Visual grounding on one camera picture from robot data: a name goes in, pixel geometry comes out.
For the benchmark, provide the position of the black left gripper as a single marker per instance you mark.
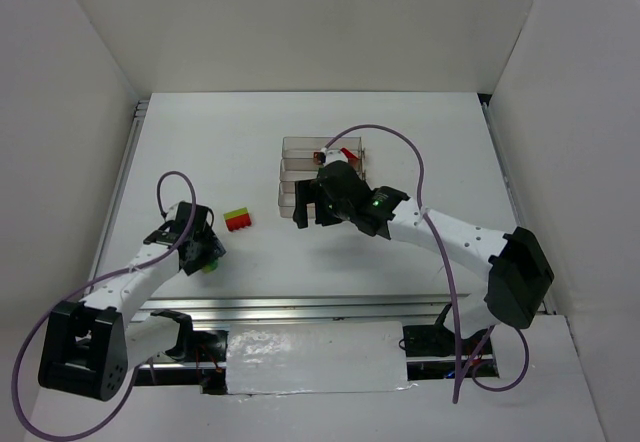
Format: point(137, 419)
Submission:
point(206, 254)

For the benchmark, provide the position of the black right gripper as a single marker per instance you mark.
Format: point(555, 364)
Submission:
point(314, 202)

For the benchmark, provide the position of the lime and green rounded lego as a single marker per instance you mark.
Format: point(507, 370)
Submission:
point(210, 267)

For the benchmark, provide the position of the red lego brick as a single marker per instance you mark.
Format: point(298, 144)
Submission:
point(351, 157)

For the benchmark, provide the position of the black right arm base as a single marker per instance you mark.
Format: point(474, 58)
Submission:
point(430, 340)

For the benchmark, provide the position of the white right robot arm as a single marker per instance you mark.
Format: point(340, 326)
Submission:
point(512, 267)

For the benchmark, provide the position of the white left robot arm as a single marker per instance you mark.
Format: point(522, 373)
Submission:
point(91, 344)

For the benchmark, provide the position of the lime and red lego block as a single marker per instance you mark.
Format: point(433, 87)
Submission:
point(237, 219)

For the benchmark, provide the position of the white foam board cover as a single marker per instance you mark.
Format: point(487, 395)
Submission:
point(338, 357)

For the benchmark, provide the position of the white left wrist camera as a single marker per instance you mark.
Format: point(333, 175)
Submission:
point(170, 213)

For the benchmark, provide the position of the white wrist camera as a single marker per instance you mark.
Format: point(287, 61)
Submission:
point(170, 213)
point(328, 156)

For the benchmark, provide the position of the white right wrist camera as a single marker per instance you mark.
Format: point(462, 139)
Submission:
point(328, 156)

